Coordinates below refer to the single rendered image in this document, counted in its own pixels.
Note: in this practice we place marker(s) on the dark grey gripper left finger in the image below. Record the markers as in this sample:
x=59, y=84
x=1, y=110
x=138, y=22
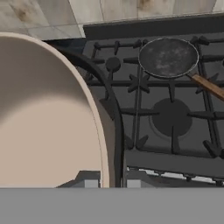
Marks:
x=87, y=176

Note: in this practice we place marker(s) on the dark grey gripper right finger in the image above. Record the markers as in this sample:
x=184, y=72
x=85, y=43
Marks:
x=135, y=176

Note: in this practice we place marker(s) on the black gas hob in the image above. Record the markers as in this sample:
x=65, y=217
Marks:
x=172, y=116

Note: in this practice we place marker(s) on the black hob knob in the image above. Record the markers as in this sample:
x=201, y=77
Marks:
x=219, y=182
x=189, y=177

